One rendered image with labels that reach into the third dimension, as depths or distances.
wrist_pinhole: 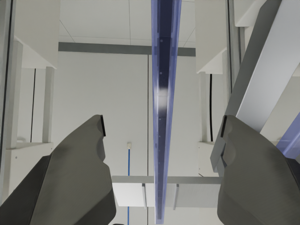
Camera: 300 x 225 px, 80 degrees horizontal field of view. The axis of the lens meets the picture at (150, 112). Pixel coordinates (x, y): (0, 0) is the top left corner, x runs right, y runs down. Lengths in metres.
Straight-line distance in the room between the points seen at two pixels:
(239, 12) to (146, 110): 1.81
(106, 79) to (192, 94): 0.97
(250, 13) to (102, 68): 1.95
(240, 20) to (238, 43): 0.44
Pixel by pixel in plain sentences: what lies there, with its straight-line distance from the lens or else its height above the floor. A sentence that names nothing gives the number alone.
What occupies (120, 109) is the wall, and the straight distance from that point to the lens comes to 1.98.
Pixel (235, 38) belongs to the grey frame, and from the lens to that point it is 0.67.
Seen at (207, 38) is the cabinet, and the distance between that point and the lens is 0.97.
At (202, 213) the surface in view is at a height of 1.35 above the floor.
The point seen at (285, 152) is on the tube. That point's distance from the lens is 0.19.
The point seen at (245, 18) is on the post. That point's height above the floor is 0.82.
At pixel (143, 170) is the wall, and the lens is 2.02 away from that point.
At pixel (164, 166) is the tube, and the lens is 0.18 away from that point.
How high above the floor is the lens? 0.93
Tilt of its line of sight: 5 degrees down
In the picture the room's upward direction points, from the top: 180 degrees counter-clockwise
